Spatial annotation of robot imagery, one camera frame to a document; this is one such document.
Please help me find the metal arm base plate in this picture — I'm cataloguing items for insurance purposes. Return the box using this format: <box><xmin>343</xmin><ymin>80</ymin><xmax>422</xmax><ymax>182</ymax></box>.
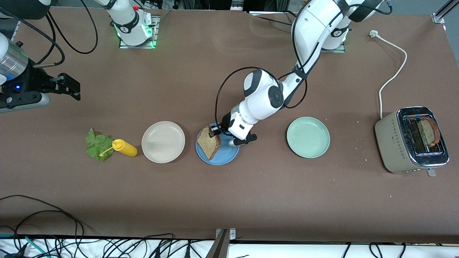
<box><xmin>321</xmin><ymin>43</ymin><xmax>346</xmax><ymax>53</ymax></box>
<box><xmin>119</xmin><ymin>14</ymin><xmax>160</xmax><ymax>49</ymax></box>

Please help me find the white toaster power cord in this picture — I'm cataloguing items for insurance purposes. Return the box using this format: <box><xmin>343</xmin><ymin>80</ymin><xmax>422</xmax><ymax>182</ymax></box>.
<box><xmin>369</xmin><ymin>30</ymin><xmax>408</xmax><ymax>119</ymax></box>

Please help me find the pale green round plate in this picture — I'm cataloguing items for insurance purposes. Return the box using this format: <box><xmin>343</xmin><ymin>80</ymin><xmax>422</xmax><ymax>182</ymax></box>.
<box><xmin>286</xmin><ymin>116</ymin><xmax>331</xmax><ymax>159</ymax></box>

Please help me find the teal cable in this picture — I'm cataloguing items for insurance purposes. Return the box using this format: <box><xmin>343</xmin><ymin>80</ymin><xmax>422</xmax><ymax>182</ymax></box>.
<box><xmin>0</xmin><ymin>233</ymin><xmax>49</xmax><ymax>258</ymax></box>

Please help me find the black base power cable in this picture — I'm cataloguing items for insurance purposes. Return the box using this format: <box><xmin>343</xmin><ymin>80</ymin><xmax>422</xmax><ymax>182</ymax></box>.
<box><xmin>249</xmin><ymin>11</ymin><xmax>298</xmax><ymax>26</ymax></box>

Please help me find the brown bread slice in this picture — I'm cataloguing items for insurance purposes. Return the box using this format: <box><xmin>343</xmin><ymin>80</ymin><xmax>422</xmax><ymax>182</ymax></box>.
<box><xmin>197</xmin><ymin>126</ymin><xmax>222</xmax><ymax>161</ymax></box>
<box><xmin>418</xmin><ymin>118</ymin><xmax>441</xmax><ymax>147</ymax></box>

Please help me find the beige round plate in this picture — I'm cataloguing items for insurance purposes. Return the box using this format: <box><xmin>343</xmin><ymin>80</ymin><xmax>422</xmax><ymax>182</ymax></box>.
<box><xmin>141</xmin><ymin>121</ymin><xmax>186</xmax><ymax>164</ymax></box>

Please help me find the blue round plate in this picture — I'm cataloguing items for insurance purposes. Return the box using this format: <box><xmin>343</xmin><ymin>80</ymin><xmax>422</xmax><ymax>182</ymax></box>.
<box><xmin>195</xmin><ymin>123</ymin><xmax>240</xmax><ymax>166</ymax></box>

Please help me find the green lettuce leaf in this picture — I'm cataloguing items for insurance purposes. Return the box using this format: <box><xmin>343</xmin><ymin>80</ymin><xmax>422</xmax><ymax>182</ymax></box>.
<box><xmin>85</xmin><ymin>128</ymin><xmax>115</xmax><ymax>162</ymax></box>

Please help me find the black looped cable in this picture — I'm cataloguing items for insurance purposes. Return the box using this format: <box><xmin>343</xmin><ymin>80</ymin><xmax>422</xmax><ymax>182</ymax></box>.
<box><xmin>0</xmin><ymin>195</ymin><xmax>85</xmax><ymax>248</ymax></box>

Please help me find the black arched cable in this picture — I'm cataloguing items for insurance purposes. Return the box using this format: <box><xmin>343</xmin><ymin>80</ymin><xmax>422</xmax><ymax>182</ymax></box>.
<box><xmin>102</xmin><ymin>234</ymin><xmax>176</xmax><ymax>258</ymax></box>

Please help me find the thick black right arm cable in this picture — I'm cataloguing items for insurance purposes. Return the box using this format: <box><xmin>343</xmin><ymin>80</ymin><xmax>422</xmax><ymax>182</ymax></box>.
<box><xmin>0</xmin><ymin>7</ymin><xmax>66</xmax><ymax>68</ymax></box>

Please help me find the beige chrome toaster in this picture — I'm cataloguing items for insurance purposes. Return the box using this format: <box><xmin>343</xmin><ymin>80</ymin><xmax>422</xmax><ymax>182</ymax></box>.
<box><xmin>374</xmin><ymin>106</ymin><xmax>450</xmax><ymax>177</ymax></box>

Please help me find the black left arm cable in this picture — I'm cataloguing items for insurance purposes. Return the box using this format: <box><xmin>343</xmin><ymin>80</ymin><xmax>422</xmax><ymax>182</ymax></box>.
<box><xmin>214</xmin><ymin>66</ymin><xmax>309</xmax><ymax>126</ymax></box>

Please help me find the yellow mustard squeeze bottle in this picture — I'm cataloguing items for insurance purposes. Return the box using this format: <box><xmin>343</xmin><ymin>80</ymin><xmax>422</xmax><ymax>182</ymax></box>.
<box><xmin>99</xmin><ymin>139</ymin><xmax>138</xmax><ymax>157</ymax></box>

